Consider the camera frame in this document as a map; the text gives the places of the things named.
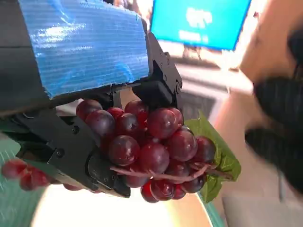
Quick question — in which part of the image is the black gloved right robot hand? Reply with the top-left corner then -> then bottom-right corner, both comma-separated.
245,29 -> 303,193

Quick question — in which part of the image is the blue computer monitor screen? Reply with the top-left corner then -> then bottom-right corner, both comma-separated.
150,0 -> 252,52

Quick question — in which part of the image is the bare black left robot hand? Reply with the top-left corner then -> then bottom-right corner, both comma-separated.
0,0 -> 184,198

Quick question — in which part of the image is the monitor stand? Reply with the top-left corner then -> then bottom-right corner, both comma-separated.
182,44 -> 203,61

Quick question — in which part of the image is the white square plate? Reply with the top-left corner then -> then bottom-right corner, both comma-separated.
29,181 -> 210,227

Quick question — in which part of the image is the red toy grape bunch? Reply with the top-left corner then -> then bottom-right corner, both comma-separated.
1,99 -> 241,204

